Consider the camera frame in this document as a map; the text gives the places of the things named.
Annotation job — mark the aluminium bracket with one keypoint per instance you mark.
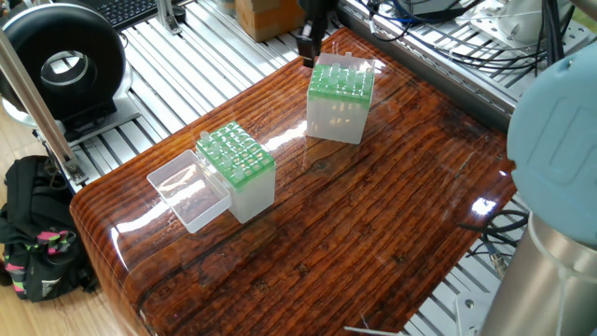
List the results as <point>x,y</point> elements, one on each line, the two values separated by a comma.
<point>171,17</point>

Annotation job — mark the clear tip box green rack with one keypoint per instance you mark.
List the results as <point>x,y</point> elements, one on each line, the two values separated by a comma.
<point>252,191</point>

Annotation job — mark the black round device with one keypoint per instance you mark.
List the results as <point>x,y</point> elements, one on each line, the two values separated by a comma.
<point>93,56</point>

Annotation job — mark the glossy brown wooden board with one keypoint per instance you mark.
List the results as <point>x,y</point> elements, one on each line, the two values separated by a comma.
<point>373,215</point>

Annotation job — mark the black keyboard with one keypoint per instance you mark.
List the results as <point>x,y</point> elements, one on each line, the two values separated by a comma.
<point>126,11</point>

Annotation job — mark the aluminium frame post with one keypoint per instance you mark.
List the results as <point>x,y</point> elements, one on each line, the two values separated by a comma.
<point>37,107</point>

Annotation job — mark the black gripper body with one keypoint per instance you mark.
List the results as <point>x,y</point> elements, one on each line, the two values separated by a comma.
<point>315,11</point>

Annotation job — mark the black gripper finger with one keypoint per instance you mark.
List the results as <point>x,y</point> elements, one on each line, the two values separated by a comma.
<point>303,42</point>
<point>317,45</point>

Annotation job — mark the black backpack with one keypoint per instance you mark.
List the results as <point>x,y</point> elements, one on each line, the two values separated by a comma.
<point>37,215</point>

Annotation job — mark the clear tip box with tips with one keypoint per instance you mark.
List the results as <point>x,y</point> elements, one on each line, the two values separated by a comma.
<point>336,121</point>

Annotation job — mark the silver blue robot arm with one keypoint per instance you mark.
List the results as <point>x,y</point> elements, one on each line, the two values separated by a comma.
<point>560,168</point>

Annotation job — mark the white plastic device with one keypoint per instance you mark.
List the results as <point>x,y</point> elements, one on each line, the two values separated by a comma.
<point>518,20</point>

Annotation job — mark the brown cardboard box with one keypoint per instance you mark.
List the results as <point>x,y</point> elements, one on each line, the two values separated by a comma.
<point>270,19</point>

